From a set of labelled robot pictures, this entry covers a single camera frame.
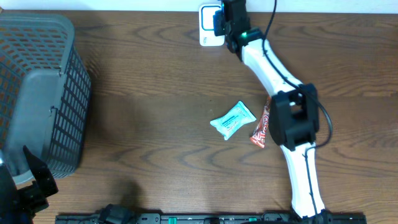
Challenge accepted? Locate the teal white wipes packet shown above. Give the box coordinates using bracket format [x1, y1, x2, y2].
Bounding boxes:
[210, 101, 256, 141]

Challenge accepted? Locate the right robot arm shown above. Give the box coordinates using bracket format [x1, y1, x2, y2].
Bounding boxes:
[213, 0, 333, 223]

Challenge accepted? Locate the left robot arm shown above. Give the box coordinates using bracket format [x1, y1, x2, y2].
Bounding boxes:
[1, 146, 137, 224]

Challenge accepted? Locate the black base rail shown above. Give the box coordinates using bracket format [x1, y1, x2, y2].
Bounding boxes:
[55, 212, 367, 224]

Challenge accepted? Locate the red patterned packet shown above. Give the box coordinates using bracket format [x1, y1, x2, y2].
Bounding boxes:
[250, 97, 271, 148]

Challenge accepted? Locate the white barcode scanner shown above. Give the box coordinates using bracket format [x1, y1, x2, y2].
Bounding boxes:
[198, 3, 224, 47]

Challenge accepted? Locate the grey plastic mesh basket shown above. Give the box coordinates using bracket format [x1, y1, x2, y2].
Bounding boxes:
[1, 13, 91, 184]

